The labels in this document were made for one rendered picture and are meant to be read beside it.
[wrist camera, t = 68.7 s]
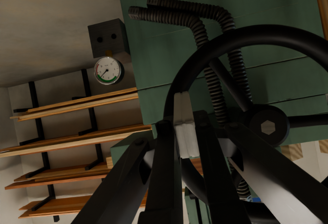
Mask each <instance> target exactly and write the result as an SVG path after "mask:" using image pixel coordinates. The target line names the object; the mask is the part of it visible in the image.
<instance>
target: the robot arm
mask: <svg viewBox="0 0 328 224"><path fill-rule="evenodd" d="M155 127H156V131H157V138H155V139H153V140H151V141H148V139H147V138H137V139H135V140H134V141H133V142H132V143H131V144H130V145H129V147H128V148H127V149H126V151H125V152H124V153H123V154H122V156H121V157H120V158H119V160H118V161H117V162H116V164H115V165H114V166H113V168H112V169H111V170H110V172H109V173H108V174H107V176H106V177H105V178H104V180H103V181H102V182H101V184H100V185H99V186H98V188H97V189H96V190H95V192H94V193H93V194H92V196H91V197H90V198H89V200H88V201H87V202H86V204H85V205H84V206H83V208H82V209H81V210H80V212H79V213H78V214H77V216H76V217H75V218H74V220H73V221H72V223H71V224H132V222H133V220H134V218H135V216H136V213H137V211H138V209H139V207H140V205H141V203H142V200H143V198H144V196H145V194H146V192H147V189H148V193H147V199H146V205H145V210H144V211H141V212H140V214H139V217H138V222H137V224H184V217H183V193H182V170H181V158H182V159H185V158H189V157H190V156H192V157H198V156H200V159H201V165H202V170H203V176H204V182H205V189H206V194H207V200H208V206H209V212H210V217H211V223H212V224H252V223H251V221H250V218H249V215H248V213H247V210H246V207H245V205H244V202H243V201H242V200H240V198H239V196H238V193H237V190H236V187H235V185H234V182H233V179H232V176H231V174H230V171H229V169H228V166H227V163H226V160H225V157H228V160H229V161H230V162H231V164H232V165H233V166H234V167H235V169H236V170H237V171H238V172H239V173H240V175H241V176H242V177H243V178H244V180H245V181H246V182H247V183H248V184H249V186H250V187H251V188H252V189H253V191H254V192H255V193H256V194H257V195H258V197H259V198H260V199H261V200H262V202H263V203H264V204H265V205H266V206H267V208H268V209H269V210H270V211H271V213H272V214H273V215H274V216H275V217H276V219H277V220H278V221H279V222H280V224H328V188H327V187H325V186H324V185H323V184H321V183H320V182H319V181H317V180H316V179H315V178H314V177H312V176H311V175H310V174H308V173H307V172H306V171H304V170H303V169H302V168H300V167H299V166H298V165H296V164H295V163H294V162H292V161H291V160H290V159H288V158H287V157H286V156H284V155H283V154H282V153H280V152H279V151H278V150H276V149H275V148H274V147H273V146H271V145H270V144H268V143H267V142H266V141H264V140H263V139H262V138H260V137H259V136H258V135H256V134H255V133H254V132H252V131H251V130H250V129H248V128H247V127H246V126H244V125H243V124H242V123H240V122H229V123H227V124H226V125H224V128H215V127H213V125H212V124H211V122H210V119H209V117H208V114H207V112H206V111H205V110H199V111H192V107H191V102H190V96H189V92H188V91H185V92H182V93H180V92H179V93H175V94H174V115H173V116H167V117H164V118H163V119H162V120H160V121H158V122H157V123H156V124H155Z"/></svg>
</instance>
